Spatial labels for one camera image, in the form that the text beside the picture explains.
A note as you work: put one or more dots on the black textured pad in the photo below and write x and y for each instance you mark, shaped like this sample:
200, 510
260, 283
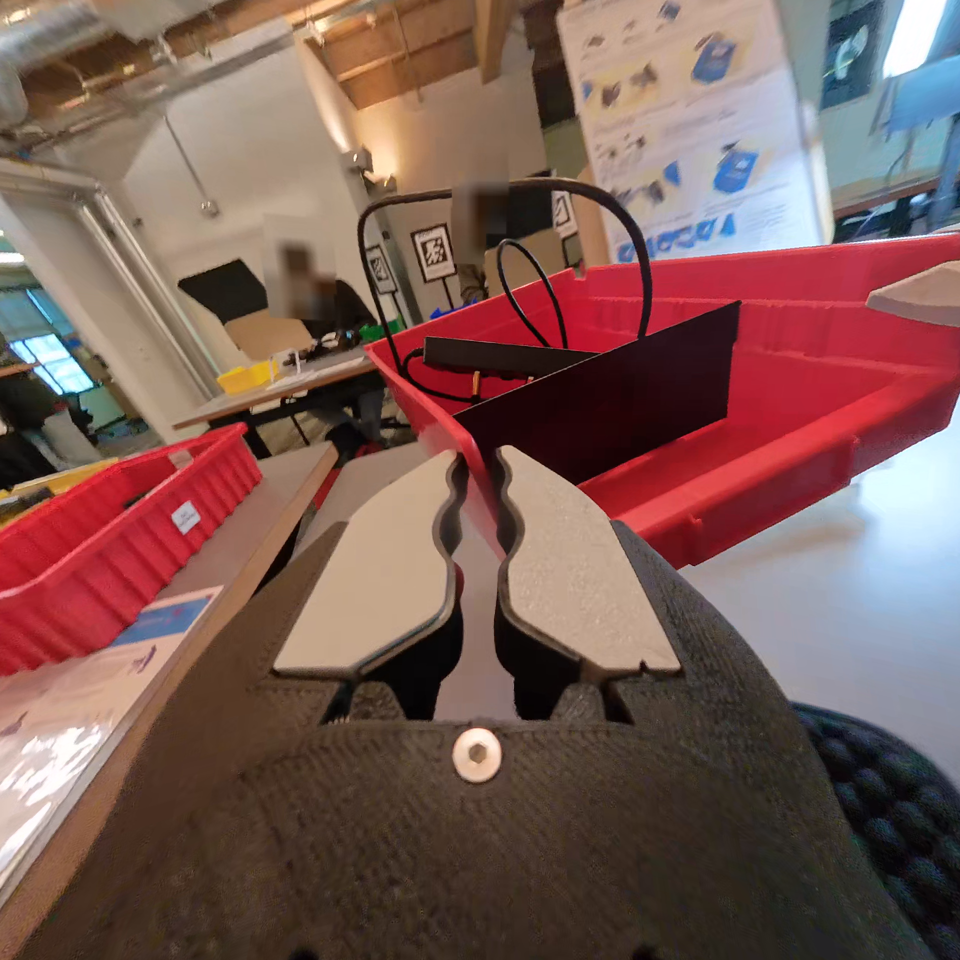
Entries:
900, 825

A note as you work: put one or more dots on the yellow tray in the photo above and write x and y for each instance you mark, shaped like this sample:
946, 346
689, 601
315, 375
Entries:
67, 480

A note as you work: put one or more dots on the black panel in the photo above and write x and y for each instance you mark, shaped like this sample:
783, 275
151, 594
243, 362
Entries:
225, 289

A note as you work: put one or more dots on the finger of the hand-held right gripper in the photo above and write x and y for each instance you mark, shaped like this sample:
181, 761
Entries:
930, 296

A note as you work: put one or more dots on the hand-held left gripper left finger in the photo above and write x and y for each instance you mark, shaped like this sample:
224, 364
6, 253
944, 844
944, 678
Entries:
367, 592

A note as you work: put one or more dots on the wooden desk dark legs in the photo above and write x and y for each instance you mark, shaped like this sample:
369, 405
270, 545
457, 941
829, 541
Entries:
285, 390

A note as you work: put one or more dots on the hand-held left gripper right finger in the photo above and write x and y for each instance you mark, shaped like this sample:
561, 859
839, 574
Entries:
585, 592

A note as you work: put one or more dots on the printed marker sign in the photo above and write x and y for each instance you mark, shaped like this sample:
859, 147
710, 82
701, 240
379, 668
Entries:
380, 270
433, 253
564, 214

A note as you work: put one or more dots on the red plastic bin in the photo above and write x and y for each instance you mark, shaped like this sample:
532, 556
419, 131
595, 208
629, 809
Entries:
787, 420

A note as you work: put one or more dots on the ribbed red tote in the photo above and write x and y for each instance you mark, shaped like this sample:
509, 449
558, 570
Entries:
112, 570

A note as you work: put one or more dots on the clear document sleeve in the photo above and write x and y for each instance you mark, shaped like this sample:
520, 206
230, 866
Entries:
75, 712

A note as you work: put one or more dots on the green bin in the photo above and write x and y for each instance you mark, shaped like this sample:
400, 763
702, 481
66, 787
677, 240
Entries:
382, 332

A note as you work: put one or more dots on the cardboard sheet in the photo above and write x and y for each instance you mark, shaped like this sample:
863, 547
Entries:
262, 334

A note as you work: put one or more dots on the black bin divider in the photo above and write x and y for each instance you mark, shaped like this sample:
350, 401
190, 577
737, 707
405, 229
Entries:
600, 405

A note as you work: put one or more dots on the yellow bin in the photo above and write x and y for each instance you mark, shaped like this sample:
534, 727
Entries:
244, 381

